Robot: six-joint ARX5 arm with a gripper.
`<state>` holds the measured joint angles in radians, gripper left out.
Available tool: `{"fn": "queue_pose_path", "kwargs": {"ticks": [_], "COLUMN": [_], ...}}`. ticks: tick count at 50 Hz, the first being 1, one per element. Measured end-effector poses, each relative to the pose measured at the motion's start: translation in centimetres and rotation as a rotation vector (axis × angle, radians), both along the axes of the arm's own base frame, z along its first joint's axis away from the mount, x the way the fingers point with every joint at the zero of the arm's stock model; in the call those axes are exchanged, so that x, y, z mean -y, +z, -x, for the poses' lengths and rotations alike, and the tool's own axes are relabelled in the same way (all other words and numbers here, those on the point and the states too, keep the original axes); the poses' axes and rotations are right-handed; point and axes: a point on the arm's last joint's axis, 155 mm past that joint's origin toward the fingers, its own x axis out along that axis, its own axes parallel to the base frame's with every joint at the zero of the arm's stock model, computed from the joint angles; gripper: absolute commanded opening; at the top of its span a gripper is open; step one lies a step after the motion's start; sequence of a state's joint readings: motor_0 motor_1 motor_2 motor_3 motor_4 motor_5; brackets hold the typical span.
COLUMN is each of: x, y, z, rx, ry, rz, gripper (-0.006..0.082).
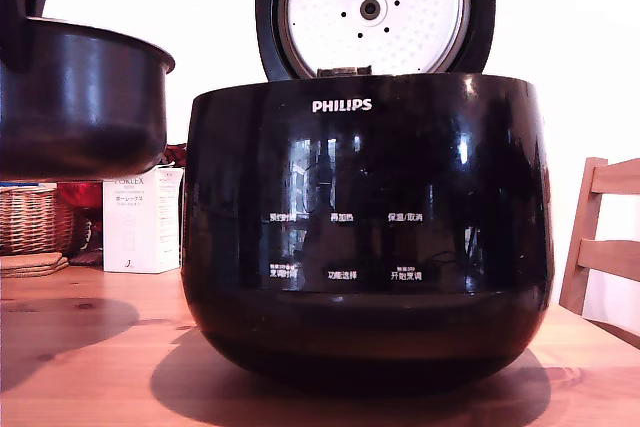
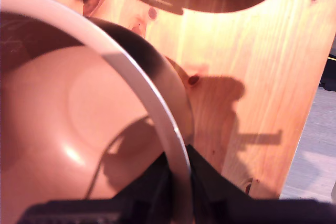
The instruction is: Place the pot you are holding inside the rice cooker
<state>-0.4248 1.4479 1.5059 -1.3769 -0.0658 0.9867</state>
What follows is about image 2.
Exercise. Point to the black flat board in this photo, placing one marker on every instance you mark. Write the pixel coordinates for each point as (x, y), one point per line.
(329, 74)

